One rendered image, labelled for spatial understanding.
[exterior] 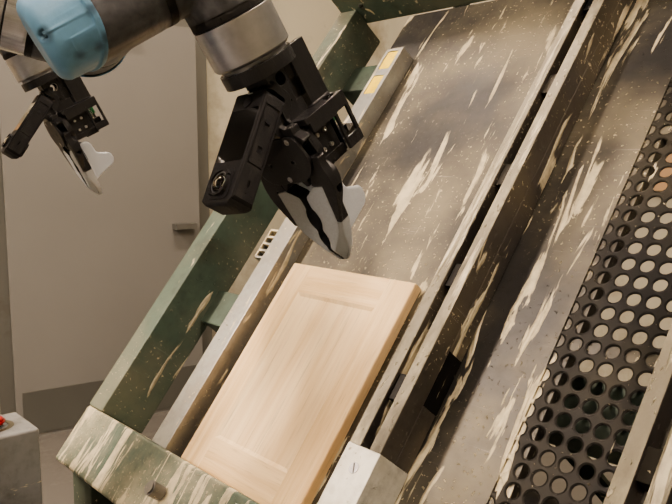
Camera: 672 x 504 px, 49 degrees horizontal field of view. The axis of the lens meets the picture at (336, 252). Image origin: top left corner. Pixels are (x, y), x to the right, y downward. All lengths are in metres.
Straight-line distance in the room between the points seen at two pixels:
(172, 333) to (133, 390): 0.14
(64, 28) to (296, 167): 0.23
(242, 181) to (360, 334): 0.61
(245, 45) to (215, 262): 1.02
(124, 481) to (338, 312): 0.48
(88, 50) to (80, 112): 0.67
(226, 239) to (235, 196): 1.01
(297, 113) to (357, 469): 0.51
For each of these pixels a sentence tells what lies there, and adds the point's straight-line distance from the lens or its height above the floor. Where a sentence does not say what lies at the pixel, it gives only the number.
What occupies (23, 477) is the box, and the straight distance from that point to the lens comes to 1.49.
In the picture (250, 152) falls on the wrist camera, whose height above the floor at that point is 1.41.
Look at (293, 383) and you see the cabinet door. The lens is 1.26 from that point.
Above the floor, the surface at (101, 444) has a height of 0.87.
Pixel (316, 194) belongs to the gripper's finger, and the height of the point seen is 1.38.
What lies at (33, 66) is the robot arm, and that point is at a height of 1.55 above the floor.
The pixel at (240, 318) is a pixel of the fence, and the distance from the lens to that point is 1.41.
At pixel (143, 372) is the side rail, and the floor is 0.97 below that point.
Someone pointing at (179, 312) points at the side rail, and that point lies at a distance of 1.61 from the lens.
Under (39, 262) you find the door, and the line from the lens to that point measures 3.99.
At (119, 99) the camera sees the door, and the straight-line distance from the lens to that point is 4.07.
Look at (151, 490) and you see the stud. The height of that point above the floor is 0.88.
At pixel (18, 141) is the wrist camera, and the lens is 1.30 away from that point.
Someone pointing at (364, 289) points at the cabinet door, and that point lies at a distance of 1.26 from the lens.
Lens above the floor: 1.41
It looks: 7 degrees down
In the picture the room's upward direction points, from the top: straight up
